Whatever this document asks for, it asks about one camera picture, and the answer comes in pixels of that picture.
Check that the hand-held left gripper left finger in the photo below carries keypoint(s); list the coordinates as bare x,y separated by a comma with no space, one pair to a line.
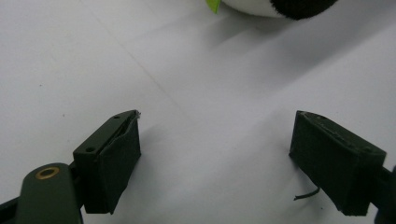
106,168

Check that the pale blue table mat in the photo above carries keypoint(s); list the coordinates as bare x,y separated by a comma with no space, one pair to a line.
186,62

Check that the panda plush toy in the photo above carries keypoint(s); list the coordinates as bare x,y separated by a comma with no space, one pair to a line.
249,7

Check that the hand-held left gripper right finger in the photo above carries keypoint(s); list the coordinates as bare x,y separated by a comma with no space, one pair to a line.
336,161

